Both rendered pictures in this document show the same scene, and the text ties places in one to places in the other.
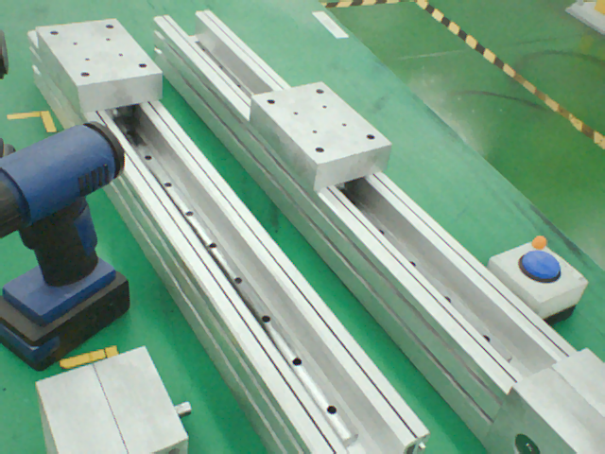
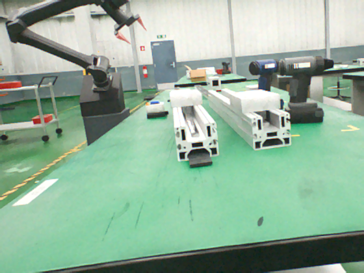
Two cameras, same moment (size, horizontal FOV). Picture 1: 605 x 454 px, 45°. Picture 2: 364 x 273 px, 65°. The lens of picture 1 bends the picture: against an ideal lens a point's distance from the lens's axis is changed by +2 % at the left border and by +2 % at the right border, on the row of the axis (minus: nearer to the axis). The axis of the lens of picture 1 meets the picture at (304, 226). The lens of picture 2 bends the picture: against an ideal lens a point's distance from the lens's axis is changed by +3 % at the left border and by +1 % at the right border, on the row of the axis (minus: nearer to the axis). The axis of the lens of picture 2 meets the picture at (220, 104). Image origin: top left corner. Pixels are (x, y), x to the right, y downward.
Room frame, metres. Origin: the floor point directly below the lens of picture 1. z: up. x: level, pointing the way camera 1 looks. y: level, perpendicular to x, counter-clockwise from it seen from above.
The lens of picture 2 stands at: (1.63, 0.61, 1.01)
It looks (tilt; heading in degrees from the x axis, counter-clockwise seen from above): 9 degrees down; 208
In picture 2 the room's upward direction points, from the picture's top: 5 degrees counter-clockwise
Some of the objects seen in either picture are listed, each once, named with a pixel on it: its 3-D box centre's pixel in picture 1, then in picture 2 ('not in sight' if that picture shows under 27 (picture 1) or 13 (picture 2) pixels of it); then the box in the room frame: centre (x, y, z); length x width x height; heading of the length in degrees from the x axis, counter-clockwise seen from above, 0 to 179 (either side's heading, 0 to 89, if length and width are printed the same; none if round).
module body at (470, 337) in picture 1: (311, 172); (186, 114); (0.77, 0.00, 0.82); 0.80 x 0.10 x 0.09; 38
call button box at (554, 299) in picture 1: (526, 288); (157, 109); (0.62, -0.27, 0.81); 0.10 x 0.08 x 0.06; 128
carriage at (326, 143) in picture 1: (316, 141); (185, 101); (0.77, 0.00, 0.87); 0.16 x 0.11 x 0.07; 38
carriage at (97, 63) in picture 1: (99, 72); (253, 104); (0.85, 0.31, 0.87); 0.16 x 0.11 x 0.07; 38
